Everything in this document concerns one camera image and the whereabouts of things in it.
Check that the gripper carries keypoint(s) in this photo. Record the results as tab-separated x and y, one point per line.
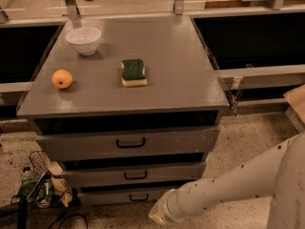
164	205

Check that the grey bottom drawer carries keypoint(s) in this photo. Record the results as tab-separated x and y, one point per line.
125	196

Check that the grey drawer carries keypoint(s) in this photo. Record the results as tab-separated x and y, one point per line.
127	144
103	177
125	196

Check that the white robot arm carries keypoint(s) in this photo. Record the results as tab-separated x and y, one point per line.
278	173

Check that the grey middle drawer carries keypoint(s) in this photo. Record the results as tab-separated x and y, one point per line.
103	177

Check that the grey top drawer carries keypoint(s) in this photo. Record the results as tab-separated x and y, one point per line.
127	144

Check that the grey drawer cabinet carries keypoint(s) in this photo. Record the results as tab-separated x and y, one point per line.
182	90

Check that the green snack bag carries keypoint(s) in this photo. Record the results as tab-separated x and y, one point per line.
36	192

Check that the clear plastic bottle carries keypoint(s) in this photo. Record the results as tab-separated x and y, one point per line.
26	174

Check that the green yellow sponge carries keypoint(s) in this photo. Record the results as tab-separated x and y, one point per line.
133	73

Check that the orange fruit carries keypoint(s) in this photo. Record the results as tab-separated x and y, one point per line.
61	79

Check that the brown cardboard box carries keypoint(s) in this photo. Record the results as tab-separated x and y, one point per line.
296	110

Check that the white ceramic bowl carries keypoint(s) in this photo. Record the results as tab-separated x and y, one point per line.
85	40

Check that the black wire basket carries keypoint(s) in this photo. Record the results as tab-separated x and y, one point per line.
38	160

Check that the metal post left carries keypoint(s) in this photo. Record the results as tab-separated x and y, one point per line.
73	12

